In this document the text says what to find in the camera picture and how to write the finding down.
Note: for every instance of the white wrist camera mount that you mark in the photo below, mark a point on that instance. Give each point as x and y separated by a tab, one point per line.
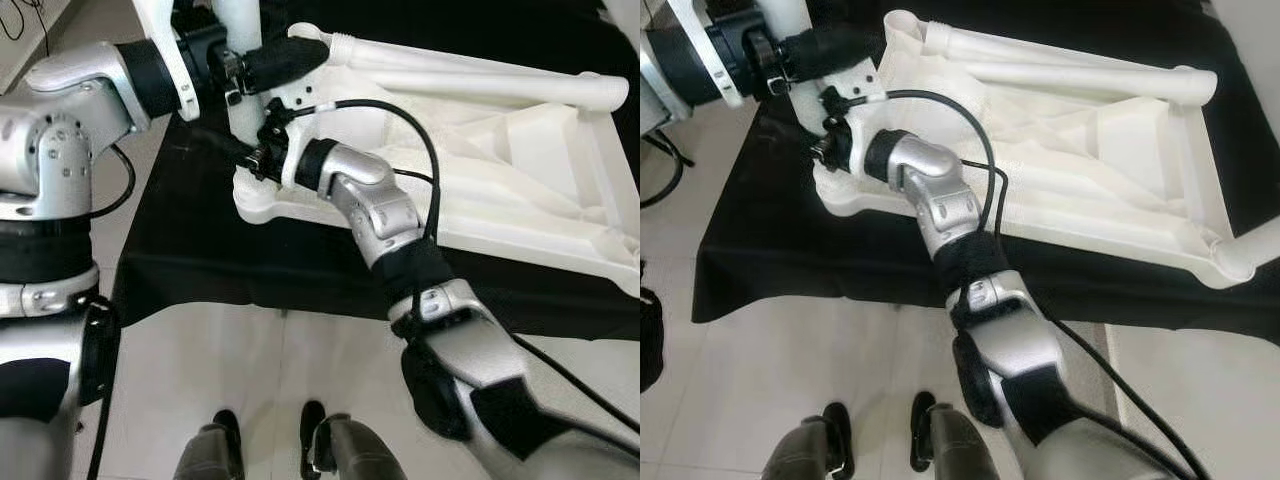
165	50
700	50
300	95
860	90

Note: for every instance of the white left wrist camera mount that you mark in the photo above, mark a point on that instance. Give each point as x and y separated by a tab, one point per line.
165	50
700	50

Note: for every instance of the black tablecloth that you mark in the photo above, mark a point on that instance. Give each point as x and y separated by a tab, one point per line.
220	270
760	270

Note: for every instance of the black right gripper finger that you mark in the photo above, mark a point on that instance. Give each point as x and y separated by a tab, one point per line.
820	152
238	153

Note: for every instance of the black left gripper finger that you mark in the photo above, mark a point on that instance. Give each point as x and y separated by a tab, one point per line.
290	62
835	52

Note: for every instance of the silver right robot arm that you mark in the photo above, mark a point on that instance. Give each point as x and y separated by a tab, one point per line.
1000	330
450	330

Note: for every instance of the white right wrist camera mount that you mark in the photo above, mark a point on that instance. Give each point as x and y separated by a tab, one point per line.
300	95
860	90

